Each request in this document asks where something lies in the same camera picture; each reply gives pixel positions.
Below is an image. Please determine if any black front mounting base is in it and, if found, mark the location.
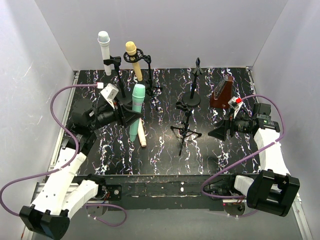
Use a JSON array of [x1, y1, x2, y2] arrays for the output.
[[44, 173, 286, 212]]

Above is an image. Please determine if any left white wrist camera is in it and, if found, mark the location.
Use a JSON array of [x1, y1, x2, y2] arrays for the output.
[[97, 82, 119, 109]]

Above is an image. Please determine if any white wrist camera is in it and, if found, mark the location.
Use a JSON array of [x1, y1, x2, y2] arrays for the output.
[[228, 96, 243, 119], [97, 82, 119, 109]]

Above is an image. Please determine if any green microphone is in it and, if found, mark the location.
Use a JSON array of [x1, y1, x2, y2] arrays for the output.
[[129, 83, 146, 142]]

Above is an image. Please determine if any pink microphone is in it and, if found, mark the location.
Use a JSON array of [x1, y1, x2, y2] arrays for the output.
[[137, 118, 147, 148]]

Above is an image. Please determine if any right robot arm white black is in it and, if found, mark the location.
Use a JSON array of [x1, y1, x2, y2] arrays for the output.
[[208, 103, 300, 217]]

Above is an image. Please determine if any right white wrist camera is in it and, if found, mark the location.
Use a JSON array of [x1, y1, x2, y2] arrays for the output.
[[228, 96, 243, 119]]

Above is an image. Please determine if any black round base clip stand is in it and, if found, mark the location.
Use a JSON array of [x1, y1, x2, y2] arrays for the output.
[[182, 57, 204, 107]]

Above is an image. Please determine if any black round base holder stand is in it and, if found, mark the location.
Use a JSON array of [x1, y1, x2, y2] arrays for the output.
[[103, 56, 132, 105]]

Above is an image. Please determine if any black tripod shock mount stand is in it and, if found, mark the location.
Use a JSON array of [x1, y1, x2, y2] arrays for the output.
[[123, 48, 163, 110]]

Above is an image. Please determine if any black tripod clip stand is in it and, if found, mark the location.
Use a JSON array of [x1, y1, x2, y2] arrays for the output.
[[170, 101, 202, 156]]

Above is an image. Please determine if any white microphone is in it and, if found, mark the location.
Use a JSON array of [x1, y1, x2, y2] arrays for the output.
[[97, 30, 112, 76]]

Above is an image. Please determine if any brown box in holder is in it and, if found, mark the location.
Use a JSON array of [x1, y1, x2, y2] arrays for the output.
[[209, 75, 234, 109]]

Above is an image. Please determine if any large yellow microphone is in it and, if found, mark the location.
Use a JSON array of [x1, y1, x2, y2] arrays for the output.
[[125, 41, 143, 82]]

